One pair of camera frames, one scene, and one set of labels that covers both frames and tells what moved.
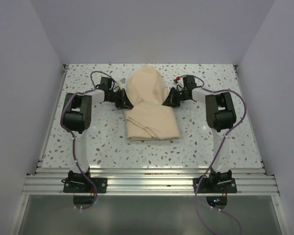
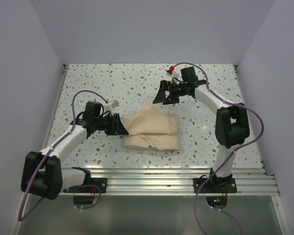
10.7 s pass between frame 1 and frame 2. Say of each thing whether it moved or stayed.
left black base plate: stayed
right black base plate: stayed
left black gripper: moved
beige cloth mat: moved
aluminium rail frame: stayed
